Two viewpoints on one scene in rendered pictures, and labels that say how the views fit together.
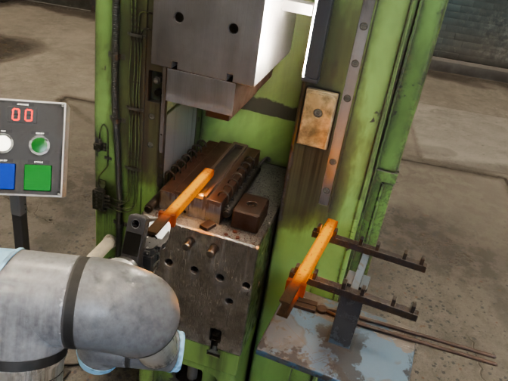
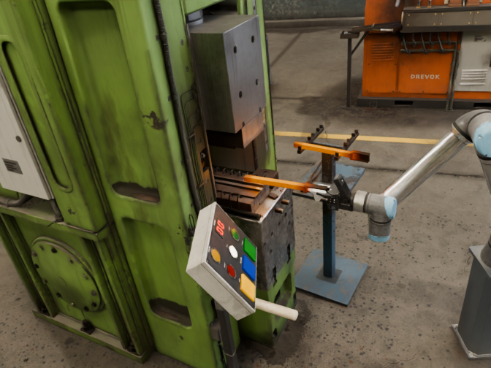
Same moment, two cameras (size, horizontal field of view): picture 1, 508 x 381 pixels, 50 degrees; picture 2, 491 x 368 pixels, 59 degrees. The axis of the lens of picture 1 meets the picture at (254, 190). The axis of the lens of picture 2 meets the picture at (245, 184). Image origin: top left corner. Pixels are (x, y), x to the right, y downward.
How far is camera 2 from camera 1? 209 cm
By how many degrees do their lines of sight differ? 60
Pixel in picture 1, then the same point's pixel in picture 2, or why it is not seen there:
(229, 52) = (257, 96)
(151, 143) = (210, 198)
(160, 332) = not seen: hidden behind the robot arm
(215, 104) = (258, 129)
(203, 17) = (248, 85)
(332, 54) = not seen: hidden behind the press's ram
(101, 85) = (183, 189)
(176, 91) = (246, 138)
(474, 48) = not seen: outside the picture
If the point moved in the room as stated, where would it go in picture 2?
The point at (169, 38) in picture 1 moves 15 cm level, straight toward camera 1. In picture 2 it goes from (240, 110) to (276, 107)
